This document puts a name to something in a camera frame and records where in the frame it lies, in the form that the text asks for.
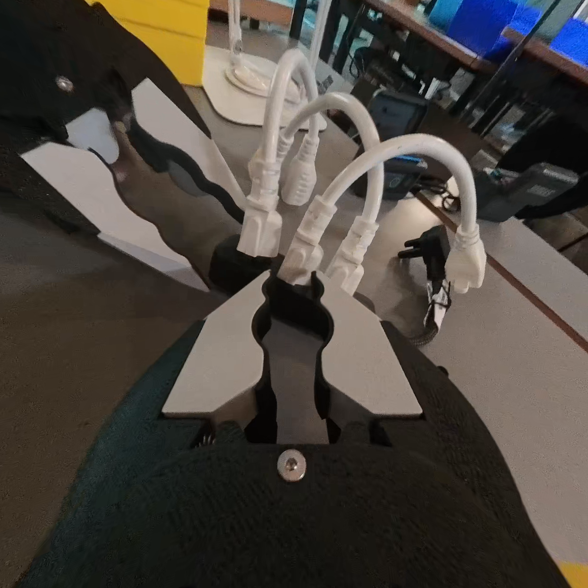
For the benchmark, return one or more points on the brown-edged table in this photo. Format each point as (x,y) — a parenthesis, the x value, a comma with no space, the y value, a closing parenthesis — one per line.
(459,43)

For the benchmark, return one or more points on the black power adapter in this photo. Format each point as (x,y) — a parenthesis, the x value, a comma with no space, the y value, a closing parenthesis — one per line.
(528,193)

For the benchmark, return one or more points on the black device blue trim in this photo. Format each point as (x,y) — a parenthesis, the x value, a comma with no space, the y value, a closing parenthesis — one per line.
(399,179)

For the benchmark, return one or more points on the yellow plastic bin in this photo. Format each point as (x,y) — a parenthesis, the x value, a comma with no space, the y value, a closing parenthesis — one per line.
(160,41)

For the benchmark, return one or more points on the black box device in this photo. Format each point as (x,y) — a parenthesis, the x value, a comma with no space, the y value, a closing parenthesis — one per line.
(395,112)

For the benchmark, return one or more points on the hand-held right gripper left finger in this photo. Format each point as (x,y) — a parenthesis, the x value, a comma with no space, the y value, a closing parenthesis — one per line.
(216,367)

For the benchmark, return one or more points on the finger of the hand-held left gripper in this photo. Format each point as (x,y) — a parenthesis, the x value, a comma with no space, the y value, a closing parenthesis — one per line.
(82,183)
(174,124)

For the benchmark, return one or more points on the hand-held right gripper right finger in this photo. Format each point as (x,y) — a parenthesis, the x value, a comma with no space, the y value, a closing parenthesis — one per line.
(367,367)

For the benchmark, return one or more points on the blue storage bin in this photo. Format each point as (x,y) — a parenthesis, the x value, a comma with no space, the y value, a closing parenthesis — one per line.
(572,36)
(477,23)

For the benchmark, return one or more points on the black power strip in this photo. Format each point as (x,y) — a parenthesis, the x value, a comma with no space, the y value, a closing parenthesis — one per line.
(229,268)

